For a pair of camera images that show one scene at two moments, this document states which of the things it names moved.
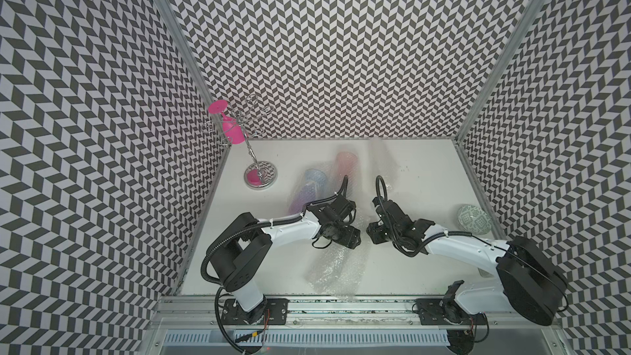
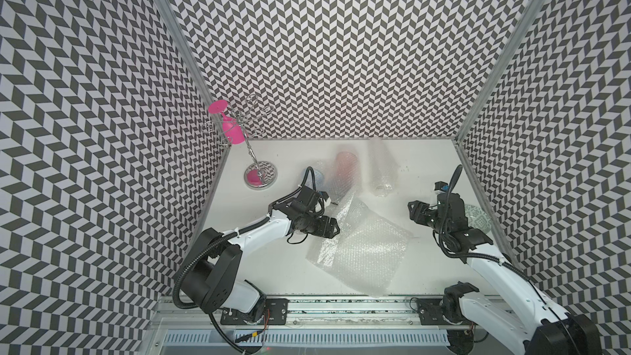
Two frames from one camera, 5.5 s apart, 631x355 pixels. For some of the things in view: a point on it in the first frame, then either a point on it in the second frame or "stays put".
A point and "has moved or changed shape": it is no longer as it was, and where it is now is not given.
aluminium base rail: (185, 313) stays put
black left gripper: (352, 237) → (321, 231)
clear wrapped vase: (381, 162) stays put
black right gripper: (374, 233) → (418, 211)
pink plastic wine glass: (233, 132) stays put
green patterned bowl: (474, 218) stays put
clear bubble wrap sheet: (338, 270) has moved or changed shape
